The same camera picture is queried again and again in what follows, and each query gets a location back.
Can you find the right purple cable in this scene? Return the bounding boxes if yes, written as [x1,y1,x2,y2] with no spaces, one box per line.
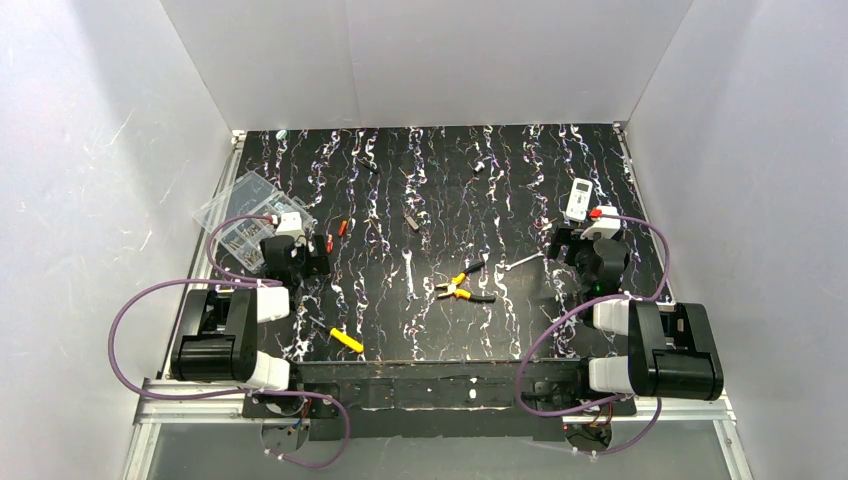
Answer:
[514,213,671,458]

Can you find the silver hex key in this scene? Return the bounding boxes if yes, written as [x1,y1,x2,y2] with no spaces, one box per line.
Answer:
[504,252,545,271]

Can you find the clear plastic screw box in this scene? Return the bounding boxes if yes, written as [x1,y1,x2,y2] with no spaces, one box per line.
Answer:
[192,171,317,273]

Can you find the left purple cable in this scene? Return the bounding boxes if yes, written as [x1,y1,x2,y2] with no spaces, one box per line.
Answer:
[107,213,350,470]

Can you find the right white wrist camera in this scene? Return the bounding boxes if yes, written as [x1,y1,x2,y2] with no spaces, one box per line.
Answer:
[580,206,621,240]

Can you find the purple cable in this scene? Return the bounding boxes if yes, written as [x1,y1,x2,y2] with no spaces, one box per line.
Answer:
[107,213,350,470]
[514,213,671,458]

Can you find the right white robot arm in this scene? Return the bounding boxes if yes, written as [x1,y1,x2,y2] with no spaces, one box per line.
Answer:
[546,226,724,401]

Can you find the yellow handle screwdriver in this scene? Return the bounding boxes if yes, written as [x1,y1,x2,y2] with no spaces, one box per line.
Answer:
[312,319,365,354]

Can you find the thin black rod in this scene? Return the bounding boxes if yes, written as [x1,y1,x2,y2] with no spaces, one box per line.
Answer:
[357,159,380,175]

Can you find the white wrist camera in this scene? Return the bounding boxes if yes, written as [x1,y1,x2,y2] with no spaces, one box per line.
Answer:
[273,211,305,239]
[580,206,621,240]

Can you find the small grey battery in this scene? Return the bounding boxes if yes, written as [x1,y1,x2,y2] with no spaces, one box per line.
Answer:
[404,215,420,232]

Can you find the white remote control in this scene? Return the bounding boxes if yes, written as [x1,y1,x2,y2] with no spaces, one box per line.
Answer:
[564,178,593,222]

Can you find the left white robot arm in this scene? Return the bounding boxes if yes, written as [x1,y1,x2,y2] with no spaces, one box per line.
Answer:
[170,235,330,391]

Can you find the yellow black pliers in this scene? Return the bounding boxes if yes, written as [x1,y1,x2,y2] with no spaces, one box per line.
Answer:
[435,260,497,305]

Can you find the silver open-end wrench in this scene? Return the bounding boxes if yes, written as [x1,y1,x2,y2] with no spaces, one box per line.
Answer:
[401,248,416,302]

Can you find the aluminium frame rail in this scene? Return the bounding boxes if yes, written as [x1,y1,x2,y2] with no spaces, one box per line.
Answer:
[122,129,753,480]

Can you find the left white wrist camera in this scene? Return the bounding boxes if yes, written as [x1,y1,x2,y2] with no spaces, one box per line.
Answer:
[273,211,305,239]

